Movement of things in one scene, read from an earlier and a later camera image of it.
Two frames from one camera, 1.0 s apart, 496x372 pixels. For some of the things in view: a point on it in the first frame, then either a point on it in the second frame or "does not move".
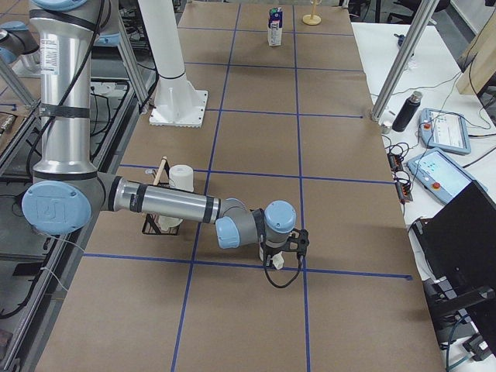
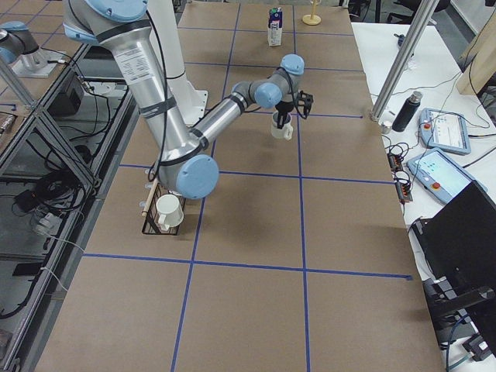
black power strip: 404,189 does not move
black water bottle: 408,111 does not move
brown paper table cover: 291,117 does not move
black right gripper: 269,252 to 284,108
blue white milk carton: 275,26 does not move
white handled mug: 277,259 to 287,132
